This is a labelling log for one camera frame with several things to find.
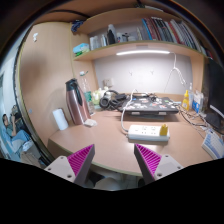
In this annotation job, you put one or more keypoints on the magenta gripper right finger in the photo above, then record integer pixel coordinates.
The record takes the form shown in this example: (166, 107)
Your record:
(154, 166)

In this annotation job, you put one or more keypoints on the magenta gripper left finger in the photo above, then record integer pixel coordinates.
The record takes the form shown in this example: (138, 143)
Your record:
(75, 167)

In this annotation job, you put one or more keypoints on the yellow charger plug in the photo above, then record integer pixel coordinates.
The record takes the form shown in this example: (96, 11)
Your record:
(164, 130)

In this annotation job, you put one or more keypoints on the white power strip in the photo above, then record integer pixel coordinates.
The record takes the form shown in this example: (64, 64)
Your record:
(146, 133)

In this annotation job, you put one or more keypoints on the small white object on desk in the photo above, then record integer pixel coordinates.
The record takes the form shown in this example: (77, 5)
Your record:
(90, 123)

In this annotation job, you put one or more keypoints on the white paper roll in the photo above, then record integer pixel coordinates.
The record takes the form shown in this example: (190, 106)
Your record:
(60, 119)

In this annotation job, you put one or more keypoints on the black laptop with stickers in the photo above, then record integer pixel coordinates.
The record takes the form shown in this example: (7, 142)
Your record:
(149, 106)

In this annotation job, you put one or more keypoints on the copper thermos flask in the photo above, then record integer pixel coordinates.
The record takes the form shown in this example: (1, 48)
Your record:
(76, 102)

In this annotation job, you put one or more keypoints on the person in background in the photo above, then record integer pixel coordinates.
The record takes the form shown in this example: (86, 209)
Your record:
(18, 140)

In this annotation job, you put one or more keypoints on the white keyboard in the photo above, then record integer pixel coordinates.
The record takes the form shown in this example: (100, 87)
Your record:
(213, 145)

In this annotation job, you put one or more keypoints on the yellow glue bottle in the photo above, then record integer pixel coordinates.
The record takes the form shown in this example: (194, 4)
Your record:
(185, 102)

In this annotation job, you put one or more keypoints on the clear plastic bottle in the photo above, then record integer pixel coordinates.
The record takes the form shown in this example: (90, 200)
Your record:
(87, 92)

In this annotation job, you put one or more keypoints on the black headphones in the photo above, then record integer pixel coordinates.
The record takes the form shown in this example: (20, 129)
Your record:
(111, 100)

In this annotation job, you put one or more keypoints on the black monitor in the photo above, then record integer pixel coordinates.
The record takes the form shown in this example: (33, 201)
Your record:
(215, 86)

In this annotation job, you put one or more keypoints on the blue white box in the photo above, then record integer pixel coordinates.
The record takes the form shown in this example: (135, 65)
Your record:
(197, 103)

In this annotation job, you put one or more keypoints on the white LED light bar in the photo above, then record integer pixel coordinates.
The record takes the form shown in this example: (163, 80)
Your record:
(142, 52)

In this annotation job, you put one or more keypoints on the green tissue box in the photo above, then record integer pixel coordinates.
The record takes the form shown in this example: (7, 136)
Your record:
(80, 49)

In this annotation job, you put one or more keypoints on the dark bottle on shelf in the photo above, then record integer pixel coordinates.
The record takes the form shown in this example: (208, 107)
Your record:
(111, 34)

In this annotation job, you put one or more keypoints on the row of books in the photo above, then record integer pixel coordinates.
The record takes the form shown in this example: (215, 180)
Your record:
(157, 29)

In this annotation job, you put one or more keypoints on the wooden wall shelf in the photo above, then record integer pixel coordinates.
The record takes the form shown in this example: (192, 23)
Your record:
(130, 16)

